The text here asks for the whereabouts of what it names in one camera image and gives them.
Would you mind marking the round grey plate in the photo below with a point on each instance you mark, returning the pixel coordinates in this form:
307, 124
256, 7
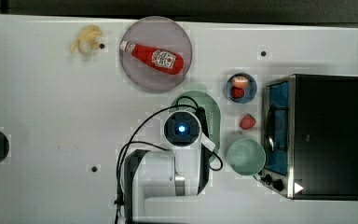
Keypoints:
162, 33

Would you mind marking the mint green cup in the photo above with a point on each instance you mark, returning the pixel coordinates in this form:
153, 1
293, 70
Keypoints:
246, 157

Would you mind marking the peeled toy banana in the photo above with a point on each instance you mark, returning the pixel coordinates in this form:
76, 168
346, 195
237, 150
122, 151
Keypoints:
87, 40

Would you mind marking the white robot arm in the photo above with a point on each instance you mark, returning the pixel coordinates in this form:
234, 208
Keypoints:
180, 169

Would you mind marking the red ketchup bottle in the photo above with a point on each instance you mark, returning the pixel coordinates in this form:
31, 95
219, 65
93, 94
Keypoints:
162, 60

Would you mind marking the toy strawberry on table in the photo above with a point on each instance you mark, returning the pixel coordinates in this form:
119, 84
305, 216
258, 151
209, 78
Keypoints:
247, 122

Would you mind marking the toy food in bowl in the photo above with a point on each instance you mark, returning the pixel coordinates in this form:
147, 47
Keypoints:
239, 84

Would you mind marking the small blue bowl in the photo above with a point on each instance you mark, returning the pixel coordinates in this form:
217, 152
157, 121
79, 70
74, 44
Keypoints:
250, 91

